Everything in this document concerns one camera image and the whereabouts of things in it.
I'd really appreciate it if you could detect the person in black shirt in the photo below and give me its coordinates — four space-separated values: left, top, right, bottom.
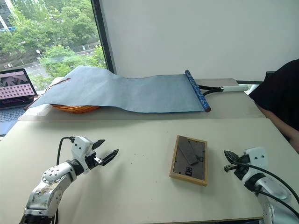
248 59 299 132

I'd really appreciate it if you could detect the black tool with white handle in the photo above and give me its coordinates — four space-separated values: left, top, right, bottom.
198 84 249 97

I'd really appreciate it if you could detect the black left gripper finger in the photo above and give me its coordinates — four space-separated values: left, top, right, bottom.
100 149 120 167
92 139 106 150

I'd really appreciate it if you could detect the blue paper scroll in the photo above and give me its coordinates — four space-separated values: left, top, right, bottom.
29 65 212 114

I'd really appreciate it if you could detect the laptop computer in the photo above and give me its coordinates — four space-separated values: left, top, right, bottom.
0 68 38 136

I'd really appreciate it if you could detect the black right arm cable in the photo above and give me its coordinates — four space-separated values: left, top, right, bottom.
233 160 299 217

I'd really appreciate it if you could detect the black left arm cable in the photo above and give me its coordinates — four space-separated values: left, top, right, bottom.
56 136 76 167

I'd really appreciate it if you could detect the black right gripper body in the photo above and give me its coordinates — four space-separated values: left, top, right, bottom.
233 154 252 181

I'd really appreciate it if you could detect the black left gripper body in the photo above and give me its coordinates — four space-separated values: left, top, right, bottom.
85 149 104 171

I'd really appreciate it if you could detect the dark window frame post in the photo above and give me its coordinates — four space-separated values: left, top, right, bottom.
90 0 117 75

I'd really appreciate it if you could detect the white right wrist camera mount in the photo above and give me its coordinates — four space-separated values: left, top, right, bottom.
243 147 267 169

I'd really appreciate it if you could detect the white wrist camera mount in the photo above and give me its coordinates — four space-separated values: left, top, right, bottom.
243 147 267 169
71 136 94 175

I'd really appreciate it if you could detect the wooden picture frame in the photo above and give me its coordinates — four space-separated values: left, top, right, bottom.
169 134 209 187

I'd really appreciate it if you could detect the orange woven basket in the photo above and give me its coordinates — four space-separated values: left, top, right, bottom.
50 104 101 114

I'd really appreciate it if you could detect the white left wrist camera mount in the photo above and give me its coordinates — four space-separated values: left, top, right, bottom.
71 136 94 175

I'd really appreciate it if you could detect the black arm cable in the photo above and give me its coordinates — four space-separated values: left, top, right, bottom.
233 160 299 217
56 136 76 167

